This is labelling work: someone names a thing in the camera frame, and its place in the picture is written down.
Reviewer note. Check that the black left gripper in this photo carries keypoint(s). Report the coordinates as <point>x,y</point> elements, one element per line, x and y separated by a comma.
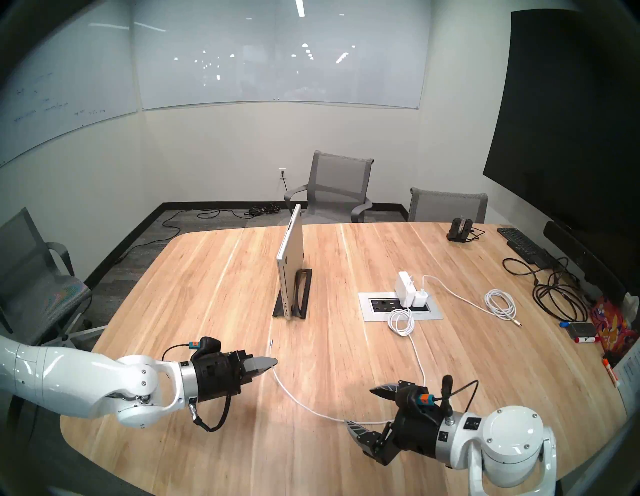
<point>215,375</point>

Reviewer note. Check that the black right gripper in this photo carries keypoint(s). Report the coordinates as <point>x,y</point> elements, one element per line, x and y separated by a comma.
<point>415,430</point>

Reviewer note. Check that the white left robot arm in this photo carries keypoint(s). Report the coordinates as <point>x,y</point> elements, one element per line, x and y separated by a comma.
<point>75,380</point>

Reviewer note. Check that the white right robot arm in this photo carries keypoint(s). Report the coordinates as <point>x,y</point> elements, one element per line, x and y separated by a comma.
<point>515,435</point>

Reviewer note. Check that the silver MacBook laptop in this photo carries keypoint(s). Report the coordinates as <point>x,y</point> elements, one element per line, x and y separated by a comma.
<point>290,260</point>

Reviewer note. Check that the black controller charging dock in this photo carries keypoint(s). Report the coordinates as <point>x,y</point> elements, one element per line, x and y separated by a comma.
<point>460,230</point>

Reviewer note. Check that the black vertical laptop stand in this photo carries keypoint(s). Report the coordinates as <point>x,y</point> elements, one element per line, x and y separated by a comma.
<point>279,311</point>

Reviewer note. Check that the silver table power outlet box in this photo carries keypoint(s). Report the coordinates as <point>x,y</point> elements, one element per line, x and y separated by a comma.
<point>365,300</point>

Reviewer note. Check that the small white USB charger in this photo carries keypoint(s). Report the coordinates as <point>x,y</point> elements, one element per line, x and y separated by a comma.
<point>420,299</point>

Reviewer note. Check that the large white power adapter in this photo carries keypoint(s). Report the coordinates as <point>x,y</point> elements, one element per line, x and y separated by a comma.
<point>402,287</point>

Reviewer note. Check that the grey mesh office chair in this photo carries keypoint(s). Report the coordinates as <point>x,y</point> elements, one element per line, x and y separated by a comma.
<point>340,175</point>
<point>445,207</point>
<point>30,290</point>

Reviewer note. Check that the red whiteboard marker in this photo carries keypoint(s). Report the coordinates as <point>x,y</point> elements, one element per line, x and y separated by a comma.
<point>586,340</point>

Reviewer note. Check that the black keyboard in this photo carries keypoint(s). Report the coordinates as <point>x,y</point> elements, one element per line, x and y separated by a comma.
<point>522,245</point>

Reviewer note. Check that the orange marker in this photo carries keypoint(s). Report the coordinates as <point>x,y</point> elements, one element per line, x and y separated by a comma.
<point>610,372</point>

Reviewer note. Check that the colourful tissue box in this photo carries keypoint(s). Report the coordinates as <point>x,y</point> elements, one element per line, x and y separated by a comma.
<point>610,325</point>

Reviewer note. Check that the white paper sheet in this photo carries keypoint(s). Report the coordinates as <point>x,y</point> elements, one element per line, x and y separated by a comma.
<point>631,380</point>

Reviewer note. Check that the black soundbar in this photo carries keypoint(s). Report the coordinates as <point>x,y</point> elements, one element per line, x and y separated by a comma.
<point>585,260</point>

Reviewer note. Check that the wide glass whiteboard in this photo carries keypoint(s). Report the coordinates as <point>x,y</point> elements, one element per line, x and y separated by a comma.
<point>280,60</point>

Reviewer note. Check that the glass whiteboard with blue writing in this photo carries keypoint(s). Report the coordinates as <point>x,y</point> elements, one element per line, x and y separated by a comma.
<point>60,90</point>

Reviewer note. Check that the large black TV screen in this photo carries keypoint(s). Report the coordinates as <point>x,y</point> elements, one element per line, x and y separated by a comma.
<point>575,125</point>

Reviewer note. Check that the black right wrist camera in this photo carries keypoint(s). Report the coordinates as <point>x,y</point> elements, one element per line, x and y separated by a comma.
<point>425,400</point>

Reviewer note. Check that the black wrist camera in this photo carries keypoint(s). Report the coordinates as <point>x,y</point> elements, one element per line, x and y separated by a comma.
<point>209,345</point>
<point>425,400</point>

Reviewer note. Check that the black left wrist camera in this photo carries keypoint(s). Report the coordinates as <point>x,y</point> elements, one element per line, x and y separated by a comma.
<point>209,345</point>

